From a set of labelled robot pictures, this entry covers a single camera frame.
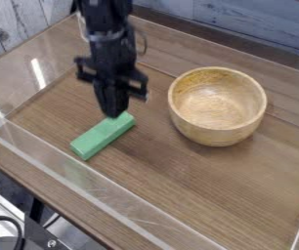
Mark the light wooden bowl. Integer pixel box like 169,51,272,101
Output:
168,66,268,146

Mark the black metal bracket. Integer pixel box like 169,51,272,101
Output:
22,198,71,250

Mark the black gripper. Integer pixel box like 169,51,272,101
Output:
74,30,149,118

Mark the clear acrylic tray wall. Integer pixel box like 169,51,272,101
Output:
0,18,299,250

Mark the black cable loop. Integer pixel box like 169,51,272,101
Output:
0,215,26,250

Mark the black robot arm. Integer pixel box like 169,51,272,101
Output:
74,0,149,118

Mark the green rectangular block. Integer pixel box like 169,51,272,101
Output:
70,112,135,160

